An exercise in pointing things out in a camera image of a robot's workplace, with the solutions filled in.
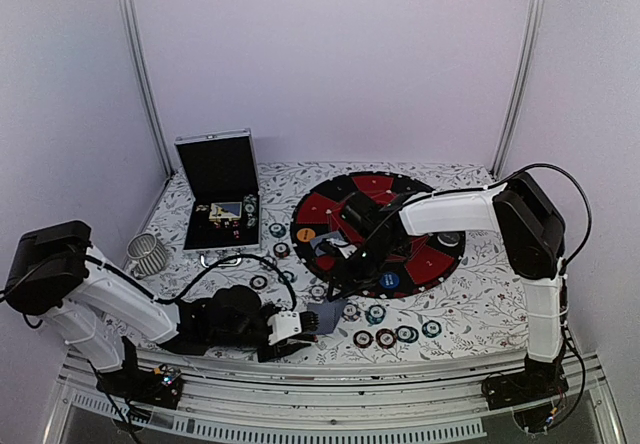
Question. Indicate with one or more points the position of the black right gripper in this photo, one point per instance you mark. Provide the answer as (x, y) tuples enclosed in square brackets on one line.
[(350, 278)]

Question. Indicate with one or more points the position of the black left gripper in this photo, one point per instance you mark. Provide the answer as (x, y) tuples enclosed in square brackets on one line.
[(280, 352)]

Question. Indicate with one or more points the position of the blue small blind button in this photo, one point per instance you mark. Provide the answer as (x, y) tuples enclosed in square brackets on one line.
[(389, 280)]

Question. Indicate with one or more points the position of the clear acrylic round disc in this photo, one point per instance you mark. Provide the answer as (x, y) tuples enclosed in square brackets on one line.
[(449, 239)]

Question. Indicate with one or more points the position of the blue green 50 chip pile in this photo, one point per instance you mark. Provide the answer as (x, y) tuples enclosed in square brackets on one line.
[(375, 314), (407, 334), (277, 230)]

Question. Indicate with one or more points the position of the red black 100 chip stack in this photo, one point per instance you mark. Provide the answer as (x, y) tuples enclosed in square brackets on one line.
[(258, 282)]

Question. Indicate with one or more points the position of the single blue backed card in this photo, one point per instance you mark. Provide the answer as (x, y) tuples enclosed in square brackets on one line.
[(316, 243)]

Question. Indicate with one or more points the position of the blue card deck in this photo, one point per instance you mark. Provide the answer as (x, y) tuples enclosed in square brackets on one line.
[(328, 313)]

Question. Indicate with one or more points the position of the blue green 50 chip stack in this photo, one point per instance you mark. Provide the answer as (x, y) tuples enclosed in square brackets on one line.
[(287, 276)]

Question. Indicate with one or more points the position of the orange big blind button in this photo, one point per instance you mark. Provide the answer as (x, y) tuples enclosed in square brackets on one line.
[(305, 235)]

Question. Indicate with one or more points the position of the red black 100 chip pile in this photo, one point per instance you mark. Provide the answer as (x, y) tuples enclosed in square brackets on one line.
[(362, 339), (386, 338), (281, 250)]

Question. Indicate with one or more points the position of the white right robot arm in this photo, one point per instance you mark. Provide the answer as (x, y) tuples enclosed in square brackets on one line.
[(516, 209)]

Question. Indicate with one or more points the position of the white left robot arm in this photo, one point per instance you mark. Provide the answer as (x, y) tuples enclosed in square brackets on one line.
[(60, 277)]

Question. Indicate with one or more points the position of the round red black poker mat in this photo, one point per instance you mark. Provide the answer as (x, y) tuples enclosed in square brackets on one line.
[(346, 233)]

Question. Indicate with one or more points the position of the green 20 chip stack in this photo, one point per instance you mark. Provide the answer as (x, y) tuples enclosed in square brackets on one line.
[(250, 209)]

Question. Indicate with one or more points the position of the boxed playing card deck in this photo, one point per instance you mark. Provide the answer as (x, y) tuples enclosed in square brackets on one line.
[(225, 211)]

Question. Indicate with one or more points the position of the striped ceramic cup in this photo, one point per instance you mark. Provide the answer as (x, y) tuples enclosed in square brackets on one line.
[(147, 254)]

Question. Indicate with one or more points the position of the aluminium poker case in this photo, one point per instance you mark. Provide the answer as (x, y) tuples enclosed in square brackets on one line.
[(219, 167)]

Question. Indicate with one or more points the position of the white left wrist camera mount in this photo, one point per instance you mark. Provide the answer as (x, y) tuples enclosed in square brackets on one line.
[(283, 325)]

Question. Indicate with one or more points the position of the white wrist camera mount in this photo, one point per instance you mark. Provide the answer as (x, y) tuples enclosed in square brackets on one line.
[(337, 247), (283, 325)]

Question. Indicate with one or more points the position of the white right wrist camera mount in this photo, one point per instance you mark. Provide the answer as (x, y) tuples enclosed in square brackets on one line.
[(337, 247)]

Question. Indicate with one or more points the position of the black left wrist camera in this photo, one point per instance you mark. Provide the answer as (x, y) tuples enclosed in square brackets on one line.
[(309, 325)]

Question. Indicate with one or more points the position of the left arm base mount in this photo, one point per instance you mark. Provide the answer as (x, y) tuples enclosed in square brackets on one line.
[(160, 387)]

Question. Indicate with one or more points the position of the front aluminium rail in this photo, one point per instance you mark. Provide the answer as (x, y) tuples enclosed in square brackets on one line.
[(229, 401)]

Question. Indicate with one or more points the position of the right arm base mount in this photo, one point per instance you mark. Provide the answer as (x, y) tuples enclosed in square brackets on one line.
[(537, 381)]

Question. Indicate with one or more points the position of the left aluminium frame post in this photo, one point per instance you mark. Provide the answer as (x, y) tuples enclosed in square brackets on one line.
[(132, 32)]

